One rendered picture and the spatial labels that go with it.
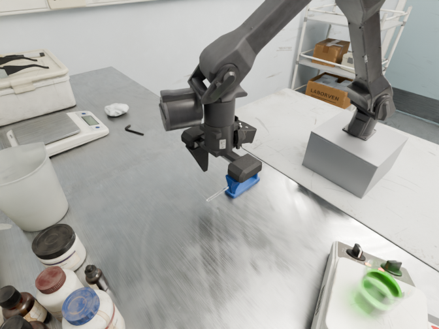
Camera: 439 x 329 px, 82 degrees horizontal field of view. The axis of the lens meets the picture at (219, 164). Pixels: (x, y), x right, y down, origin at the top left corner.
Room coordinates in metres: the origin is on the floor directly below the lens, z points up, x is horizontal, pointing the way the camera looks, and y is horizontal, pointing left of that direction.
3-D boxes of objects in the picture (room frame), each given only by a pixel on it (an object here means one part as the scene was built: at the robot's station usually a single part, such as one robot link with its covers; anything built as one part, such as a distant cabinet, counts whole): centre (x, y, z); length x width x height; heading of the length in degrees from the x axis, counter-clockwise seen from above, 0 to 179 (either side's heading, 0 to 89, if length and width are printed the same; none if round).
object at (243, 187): (0.47, -0.06, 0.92); 0.10 x 0.03 x 0.04; 132
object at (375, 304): (0.15, -0.21, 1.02); 0.06 x 0.05 x 0.08; 81
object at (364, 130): (0.56, -0.36, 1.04); 0.07 x 0.07 x 0.06; 43
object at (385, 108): (0.55, -0.36, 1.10); 0.09 x 0.07 x 0.06; 21
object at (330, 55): (2.39, -1.11, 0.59); 0.65 x 0.48 x 0.93; 41
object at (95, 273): (0.21, 0.21, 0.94); 0.03 x 0.03 x 0.07
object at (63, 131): (0.70, 0.52, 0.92); 0.26 x 0.19 x 0.05; 132
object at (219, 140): (0.42, 0.00, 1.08); 0.19 x 0.06 x 0.08; 42
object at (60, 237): (0.26, 0.30, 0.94); 0.07 x 0.07 x 0.07
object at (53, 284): (0.18, 0.25, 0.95); 0.06 x 0.06 x 0.10
